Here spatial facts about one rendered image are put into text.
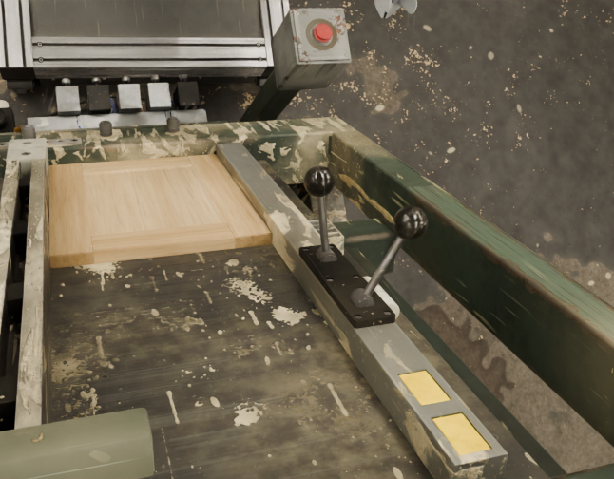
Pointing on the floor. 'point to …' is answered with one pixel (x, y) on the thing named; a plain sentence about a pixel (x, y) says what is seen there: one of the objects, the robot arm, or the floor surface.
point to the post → (268, 102)
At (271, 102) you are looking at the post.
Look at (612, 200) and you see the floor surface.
